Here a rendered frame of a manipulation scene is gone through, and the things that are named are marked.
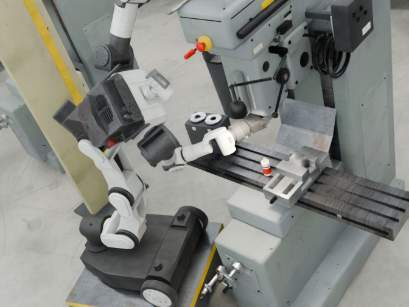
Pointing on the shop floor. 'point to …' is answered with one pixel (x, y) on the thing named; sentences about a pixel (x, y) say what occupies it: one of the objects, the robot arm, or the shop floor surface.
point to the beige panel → (50, 92)
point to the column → (358, 99)
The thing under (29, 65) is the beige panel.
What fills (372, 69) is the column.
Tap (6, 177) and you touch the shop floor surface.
